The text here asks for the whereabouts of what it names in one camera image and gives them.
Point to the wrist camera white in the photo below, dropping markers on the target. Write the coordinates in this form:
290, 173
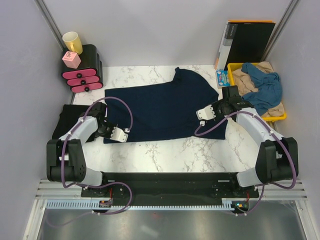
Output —
118, 135
207, 113

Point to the yellow plastic bin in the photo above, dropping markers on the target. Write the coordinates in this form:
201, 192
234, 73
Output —
231, 77

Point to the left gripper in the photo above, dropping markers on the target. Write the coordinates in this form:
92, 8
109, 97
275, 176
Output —
108, 136

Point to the beige t shirt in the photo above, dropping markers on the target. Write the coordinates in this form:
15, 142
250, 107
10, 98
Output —
245, 80

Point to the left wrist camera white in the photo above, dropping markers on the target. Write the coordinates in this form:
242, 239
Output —
118, 135

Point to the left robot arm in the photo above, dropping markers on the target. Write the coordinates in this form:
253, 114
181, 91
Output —
64, 152

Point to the yellow mug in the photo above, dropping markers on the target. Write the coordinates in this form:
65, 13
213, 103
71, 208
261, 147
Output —
73, 42

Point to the navy blue t shirt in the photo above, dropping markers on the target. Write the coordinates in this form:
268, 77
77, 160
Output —
164, 111

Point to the blue small book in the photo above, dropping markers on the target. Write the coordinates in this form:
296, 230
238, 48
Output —
222, 78

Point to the cable duct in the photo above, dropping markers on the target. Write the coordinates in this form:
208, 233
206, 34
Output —
78, 204
242, 204

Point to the aluminium rail frame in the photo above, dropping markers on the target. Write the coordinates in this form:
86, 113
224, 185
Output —
277, 217

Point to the right cable duct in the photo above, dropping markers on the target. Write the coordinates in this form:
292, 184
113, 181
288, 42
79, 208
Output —
242, 204

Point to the black pink drawer unit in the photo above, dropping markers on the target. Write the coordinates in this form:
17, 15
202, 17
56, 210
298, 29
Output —
88, 76

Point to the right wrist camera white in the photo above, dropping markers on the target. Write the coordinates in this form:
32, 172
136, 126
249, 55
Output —
207, 113

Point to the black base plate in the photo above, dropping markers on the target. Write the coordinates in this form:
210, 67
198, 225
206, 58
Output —
170, 189

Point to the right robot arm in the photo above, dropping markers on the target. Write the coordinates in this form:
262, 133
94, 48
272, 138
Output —
277, 159

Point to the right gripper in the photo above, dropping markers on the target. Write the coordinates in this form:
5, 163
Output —
214, 106

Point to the folded black t shirt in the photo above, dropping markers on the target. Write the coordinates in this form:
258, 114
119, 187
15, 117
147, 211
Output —
67, 119

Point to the pink cube box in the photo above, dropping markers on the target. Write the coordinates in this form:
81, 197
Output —
71, 59

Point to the black orange folder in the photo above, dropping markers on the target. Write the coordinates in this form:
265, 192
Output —
243, 41

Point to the left cable duct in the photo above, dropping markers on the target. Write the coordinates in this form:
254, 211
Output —
78, 204

